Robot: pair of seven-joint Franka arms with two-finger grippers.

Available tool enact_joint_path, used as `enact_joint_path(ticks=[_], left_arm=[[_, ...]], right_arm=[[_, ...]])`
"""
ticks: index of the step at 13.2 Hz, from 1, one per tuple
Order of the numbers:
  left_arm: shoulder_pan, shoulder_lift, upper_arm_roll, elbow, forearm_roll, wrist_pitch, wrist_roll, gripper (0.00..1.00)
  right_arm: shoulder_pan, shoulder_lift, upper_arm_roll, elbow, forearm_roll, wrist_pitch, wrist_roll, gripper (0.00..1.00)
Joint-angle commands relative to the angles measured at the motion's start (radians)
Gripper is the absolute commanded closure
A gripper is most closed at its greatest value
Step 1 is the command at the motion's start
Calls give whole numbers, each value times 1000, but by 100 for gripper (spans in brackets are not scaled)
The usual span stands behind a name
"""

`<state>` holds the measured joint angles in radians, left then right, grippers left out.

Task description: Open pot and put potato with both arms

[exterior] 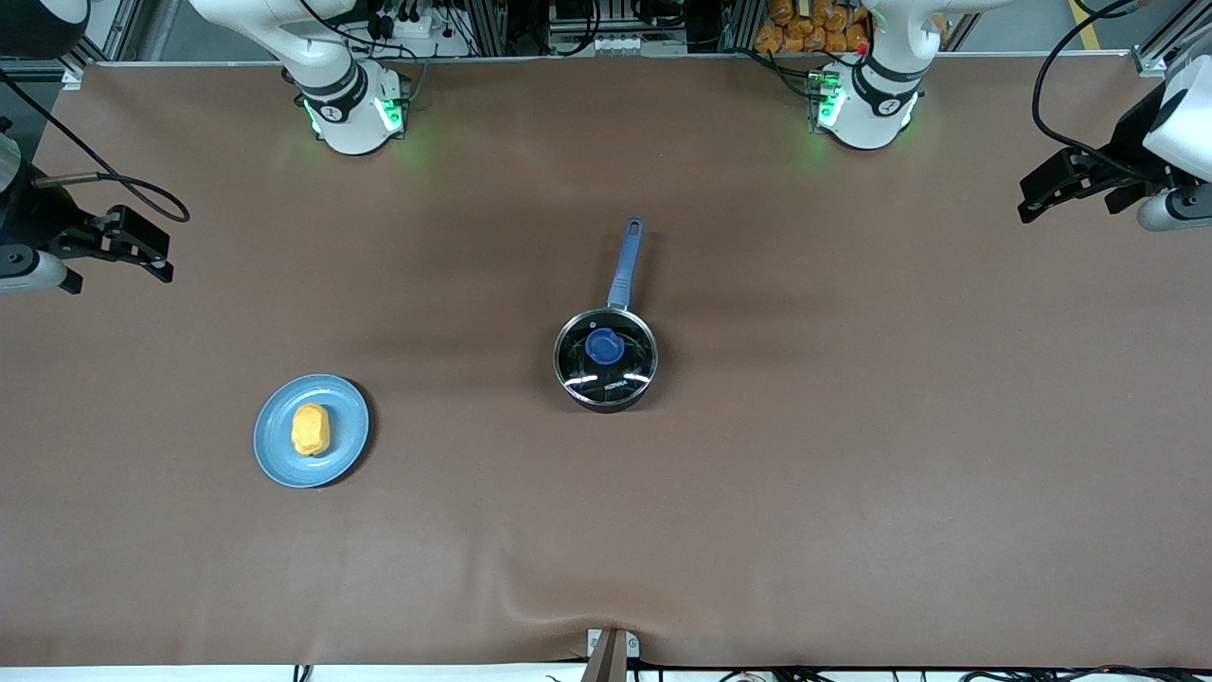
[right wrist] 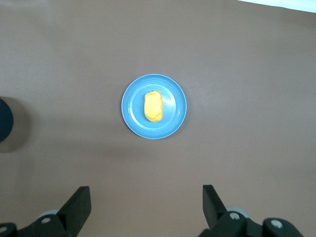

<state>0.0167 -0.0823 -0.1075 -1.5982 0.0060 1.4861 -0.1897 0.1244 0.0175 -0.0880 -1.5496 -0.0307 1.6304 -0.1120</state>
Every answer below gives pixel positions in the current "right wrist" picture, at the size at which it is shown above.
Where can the brown table mat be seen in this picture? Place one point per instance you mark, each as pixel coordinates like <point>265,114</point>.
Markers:
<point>222,160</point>

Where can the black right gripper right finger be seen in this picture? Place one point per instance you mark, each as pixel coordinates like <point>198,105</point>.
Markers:
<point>214,212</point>

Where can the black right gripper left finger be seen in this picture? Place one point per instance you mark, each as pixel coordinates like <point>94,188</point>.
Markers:
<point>74,209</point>

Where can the blue round plate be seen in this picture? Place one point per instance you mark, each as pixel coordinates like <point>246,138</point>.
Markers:
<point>133,118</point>

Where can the yellow potato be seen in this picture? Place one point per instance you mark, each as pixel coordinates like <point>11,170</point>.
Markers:
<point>153,106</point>

